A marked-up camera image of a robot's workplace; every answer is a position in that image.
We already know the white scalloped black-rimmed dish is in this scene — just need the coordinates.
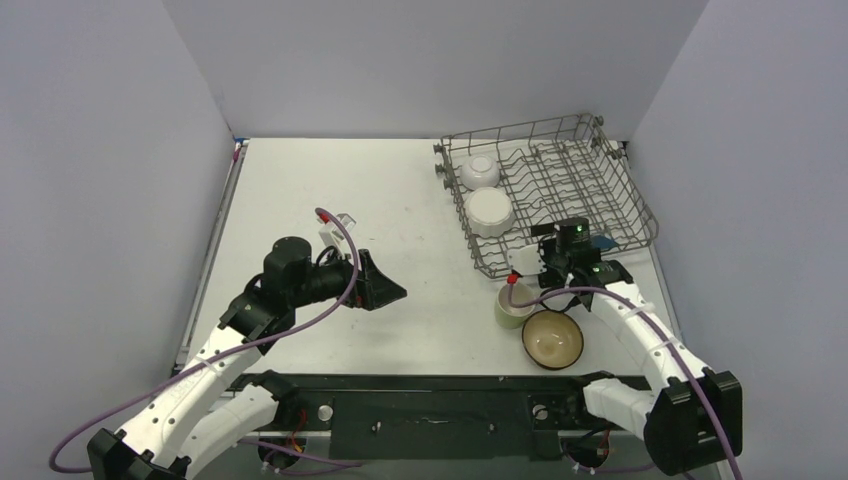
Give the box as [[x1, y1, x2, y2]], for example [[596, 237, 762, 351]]
[[464, 187, 515, 238]]

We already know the black front mounting rail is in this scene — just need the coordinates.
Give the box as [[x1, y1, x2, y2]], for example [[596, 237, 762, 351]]
[[211, 372, 664, 462]]

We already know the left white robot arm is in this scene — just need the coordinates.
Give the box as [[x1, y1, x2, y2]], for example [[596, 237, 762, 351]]
[[87, 237, 407, 479]]

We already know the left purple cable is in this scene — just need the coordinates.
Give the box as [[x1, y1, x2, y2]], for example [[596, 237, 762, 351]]
[[48, 207, 362, 475]]

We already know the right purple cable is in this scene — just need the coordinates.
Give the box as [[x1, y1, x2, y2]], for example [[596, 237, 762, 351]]
[[506, 274, 745, 480]]

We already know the purple cable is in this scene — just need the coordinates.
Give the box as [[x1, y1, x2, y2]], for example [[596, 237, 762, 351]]
[[48, 207, 362, 475], [506, 274, 745, 480]]

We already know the plain white bowl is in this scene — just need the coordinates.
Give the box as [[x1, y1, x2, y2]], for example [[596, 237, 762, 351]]
[[459, 155, 500, 190]]

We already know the brown black-rimmed bowl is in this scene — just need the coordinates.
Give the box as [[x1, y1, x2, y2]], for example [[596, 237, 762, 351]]
[[521, 310, 585, 371]]

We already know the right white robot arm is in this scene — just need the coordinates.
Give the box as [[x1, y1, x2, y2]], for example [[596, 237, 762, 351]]
[[512, 217, 743, 478]]

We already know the green mug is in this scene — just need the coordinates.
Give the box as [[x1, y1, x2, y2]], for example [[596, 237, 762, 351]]
[[494, 283, 537, 329]]

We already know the blue leaf-shaped plate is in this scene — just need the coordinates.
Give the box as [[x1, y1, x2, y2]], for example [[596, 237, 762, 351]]
[[591, 235, 619, 252]]

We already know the grey wire dish rack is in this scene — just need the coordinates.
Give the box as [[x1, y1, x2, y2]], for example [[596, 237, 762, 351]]
[[433, 113, 659, 279]]

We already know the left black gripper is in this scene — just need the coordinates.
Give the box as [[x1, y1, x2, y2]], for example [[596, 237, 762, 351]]
[[289, 247, 406, 312]]

